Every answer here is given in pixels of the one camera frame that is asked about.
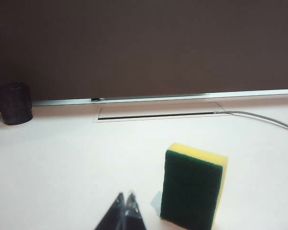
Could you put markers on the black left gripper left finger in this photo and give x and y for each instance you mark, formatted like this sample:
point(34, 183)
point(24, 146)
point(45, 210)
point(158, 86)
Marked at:
point(114, 215)

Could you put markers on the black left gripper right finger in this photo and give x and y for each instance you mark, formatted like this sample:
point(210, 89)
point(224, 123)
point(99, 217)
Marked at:
point(133, 213)

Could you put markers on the yellow green cleaning sponge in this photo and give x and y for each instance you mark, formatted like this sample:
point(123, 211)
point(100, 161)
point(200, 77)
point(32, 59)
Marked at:
point(192, 187)

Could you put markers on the small black clip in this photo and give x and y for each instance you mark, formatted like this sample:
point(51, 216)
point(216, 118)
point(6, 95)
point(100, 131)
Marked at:
point(95, 98)

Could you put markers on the black cylindrical cup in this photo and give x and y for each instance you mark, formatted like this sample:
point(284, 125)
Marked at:
point(14, 105)

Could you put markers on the brown desk divider panel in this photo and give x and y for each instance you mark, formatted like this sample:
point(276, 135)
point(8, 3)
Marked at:
point(144, 48)

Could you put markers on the aluminium divider rail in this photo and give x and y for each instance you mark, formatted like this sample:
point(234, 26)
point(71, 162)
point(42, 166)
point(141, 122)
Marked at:
point(182, 96)

